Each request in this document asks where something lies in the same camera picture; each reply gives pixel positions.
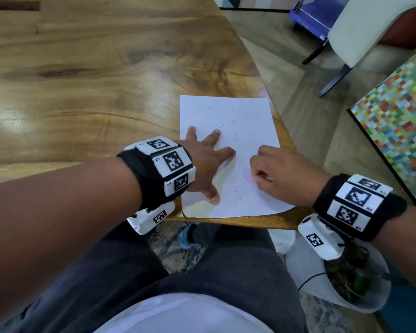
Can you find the person's right hand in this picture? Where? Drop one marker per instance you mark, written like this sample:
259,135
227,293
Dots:
291,180

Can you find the person's left forearm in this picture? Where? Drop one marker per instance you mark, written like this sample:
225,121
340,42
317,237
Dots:
55,232

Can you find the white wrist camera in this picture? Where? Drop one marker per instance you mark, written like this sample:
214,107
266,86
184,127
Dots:
319,239
149,220

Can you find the person's white shirt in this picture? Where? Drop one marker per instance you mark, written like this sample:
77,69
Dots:
183,315

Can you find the black right wristband with markers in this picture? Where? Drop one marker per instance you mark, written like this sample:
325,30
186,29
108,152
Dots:
357,204

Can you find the blue plastic crate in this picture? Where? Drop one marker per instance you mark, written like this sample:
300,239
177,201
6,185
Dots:
315,13

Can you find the person's left hand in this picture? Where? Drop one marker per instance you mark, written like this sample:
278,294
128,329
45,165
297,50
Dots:
201,162

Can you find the person's dark trousers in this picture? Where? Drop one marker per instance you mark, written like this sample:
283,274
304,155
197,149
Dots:
208,273

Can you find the black left wristband with markers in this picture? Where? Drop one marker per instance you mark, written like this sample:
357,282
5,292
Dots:
159,169

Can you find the person's blue shoe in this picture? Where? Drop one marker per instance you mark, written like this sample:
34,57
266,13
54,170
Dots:
186,236

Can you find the patterned grey rug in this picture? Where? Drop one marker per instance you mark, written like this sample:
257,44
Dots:
173,254

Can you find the person's left thumb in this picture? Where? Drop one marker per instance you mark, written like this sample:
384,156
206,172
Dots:
211,194

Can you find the white chair with black legs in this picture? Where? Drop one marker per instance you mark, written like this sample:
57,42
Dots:
360,24

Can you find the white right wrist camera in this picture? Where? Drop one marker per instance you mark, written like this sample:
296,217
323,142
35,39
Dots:
319,239

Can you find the colourful mosaic box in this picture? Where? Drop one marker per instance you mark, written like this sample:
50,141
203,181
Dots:
395,114

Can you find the person's right fingers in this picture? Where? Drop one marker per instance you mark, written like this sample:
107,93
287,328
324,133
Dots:
260,168

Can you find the person's left middle finger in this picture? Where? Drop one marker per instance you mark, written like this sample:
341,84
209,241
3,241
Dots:
213,137

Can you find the red-brown sofa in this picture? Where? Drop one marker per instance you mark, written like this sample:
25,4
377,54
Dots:
410,29

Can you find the white paper sheet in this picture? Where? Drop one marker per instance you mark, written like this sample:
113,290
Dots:
242,121

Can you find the person's right forearm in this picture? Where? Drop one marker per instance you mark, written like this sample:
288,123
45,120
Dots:
405,242

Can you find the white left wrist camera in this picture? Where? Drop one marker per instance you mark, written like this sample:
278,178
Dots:
149,220

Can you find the black wristband with markers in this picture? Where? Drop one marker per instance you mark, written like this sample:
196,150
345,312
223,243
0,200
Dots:
159,169
357,204

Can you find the white plastic bag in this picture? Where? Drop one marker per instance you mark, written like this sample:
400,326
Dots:
308,273

